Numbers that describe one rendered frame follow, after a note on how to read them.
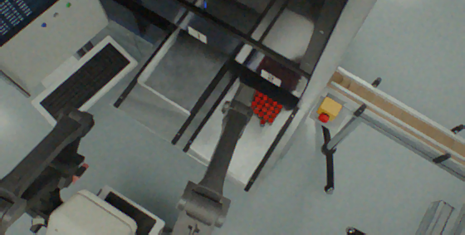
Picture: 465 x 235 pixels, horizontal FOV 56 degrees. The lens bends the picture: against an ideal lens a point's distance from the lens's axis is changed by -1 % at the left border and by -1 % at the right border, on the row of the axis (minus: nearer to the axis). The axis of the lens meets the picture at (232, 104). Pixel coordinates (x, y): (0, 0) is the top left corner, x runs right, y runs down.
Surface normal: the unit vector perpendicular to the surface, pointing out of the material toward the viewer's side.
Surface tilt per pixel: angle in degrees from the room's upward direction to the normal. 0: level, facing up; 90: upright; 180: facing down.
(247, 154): 0
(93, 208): 42
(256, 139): 0
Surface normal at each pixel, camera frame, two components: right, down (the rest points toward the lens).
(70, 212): 0.36, -0.78
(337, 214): 0.02, -0.33
